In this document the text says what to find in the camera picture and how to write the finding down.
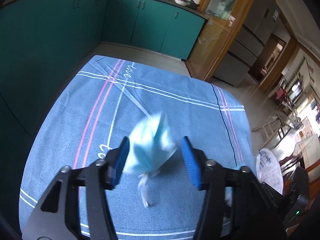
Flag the teal kitchen cabinets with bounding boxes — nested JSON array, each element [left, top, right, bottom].
[[0, 0, 207, 230]]

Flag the wooden chair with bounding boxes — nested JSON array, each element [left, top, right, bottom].
[[251, 114, 293, 150]]

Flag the light blue face mask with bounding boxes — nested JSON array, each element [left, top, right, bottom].
[[123, 112, 177, 207]]

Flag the wooden glass door frame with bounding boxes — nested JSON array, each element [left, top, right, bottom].
[[185, 0, 254, 81]]

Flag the grey refrigerator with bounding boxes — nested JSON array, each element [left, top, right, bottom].
[[213, 0, 279, 87]]

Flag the white bowl on counter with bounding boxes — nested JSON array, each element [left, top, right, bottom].
[[174, 0, 188, 6]]

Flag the white plastic trash bag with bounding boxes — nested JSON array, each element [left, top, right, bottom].
[[256, 148, 284, 194]]

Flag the blue striped tablecloth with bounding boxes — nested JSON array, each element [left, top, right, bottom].
[[19, 55, 255, 239]]

